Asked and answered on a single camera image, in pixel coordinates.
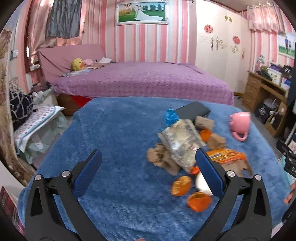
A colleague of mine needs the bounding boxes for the orange peel cup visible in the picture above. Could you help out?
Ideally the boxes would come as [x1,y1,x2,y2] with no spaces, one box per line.
[187,192,212,212]

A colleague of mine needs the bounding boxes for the orange snack bag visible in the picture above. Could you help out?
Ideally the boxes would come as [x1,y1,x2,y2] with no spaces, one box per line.
[206,148,247,171]

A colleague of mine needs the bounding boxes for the orange peel piece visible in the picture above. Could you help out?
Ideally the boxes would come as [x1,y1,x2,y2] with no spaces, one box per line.
[171,176,191,196]

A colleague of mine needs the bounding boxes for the brown paper ball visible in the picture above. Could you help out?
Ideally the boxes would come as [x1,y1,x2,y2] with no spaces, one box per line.
[207,133,226,150]

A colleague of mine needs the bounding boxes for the small orange peel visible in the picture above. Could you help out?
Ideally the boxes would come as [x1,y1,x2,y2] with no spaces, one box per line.
[200,129,212,143]

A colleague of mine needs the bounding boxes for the brown cardboard tube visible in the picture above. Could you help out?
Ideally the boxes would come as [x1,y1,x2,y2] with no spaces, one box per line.
[195,116,215,131]

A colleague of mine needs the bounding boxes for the silver snack wrapper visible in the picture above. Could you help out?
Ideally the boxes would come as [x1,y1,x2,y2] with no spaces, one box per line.
[158,119,206,173]

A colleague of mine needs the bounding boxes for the brown paper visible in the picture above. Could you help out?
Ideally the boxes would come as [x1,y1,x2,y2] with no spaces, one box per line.
[147,143,180,176]

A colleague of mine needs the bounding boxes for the blue plastic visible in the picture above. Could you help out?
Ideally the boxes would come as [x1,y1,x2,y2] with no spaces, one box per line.
[165,109,180,127]

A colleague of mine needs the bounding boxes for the tan phone case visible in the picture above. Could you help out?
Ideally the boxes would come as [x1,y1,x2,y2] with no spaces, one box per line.
[227,160,253,178]

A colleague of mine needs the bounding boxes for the black box under desk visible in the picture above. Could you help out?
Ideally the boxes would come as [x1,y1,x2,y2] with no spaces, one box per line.
[255,103,272,124]

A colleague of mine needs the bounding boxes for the pink mug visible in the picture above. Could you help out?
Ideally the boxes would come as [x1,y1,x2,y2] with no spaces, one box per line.
[229,112,251,142]

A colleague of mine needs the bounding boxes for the blue fluffy blanket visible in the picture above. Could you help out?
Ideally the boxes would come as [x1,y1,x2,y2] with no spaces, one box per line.
[17,96,291,241]

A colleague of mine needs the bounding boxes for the wooden desk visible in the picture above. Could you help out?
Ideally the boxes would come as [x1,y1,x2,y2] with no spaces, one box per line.
[242,71,287,137]

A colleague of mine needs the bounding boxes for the white storage box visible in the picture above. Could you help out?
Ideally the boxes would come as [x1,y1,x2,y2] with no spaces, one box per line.
[267,68,282,86]

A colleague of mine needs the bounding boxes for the polka dot covered box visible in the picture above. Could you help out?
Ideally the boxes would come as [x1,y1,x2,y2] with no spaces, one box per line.
[14,105,67,165]

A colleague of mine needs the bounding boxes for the desk lamp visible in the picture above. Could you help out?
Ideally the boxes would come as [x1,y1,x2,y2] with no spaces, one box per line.
[254,55,265,72]

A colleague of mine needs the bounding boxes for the black smartphone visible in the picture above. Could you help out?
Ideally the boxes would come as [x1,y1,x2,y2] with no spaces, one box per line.
[175,101,210,122]

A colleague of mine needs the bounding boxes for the small framed photo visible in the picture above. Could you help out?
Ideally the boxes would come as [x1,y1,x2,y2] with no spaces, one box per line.
[277,33,296,59]

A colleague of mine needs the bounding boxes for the black patterned bag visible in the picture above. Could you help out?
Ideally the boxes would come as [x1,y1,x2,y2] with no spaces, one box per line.
[9,91,33,131]

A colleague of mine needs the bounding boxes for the white wardrobe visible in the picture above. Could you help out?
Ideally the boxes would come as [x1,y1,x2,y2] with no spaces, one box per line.
[195,1,251,93]

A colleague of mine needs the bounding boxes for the purple dotted bed cover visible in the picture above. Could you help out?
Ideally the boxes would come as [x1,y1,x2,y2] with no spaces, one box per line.
[50,62,234,105]

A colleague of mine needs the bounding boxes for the yellow duck plush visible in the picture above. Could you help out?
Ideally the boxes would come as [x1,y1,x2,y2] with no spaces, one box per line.
[71,58,85,71]

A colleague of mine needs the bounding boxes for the pink headboard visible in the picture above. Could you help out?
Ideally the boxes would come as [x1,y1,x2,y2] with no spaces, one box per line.
[38,44,105,82]

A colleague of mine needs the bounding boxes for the grey window curtain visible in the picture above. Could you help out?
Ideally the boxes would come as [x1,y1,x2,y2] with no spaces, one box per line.
[46,0,82,39]

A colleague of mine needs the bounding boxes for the framed wedding photo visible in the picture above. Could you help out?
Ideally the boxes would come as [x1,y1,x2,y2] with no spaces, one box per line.
[115,1,169,26]

